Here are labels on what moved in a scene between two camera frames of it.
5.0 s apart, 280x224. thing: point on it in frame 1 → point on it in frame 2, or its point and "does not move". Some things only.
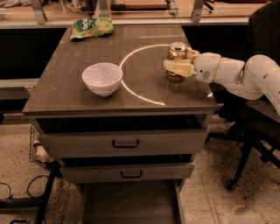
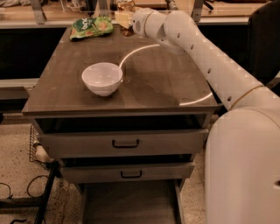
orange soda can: x=178 y=52 → x=125 y=5
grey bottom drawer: x=152 y=202 does not move
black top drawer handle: x=125 y=146 does not move
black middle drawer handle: x=129 y=177 does not move
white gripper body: x=206 y=68 → x=139 y=23
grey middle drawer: x=127 y=172 does not move
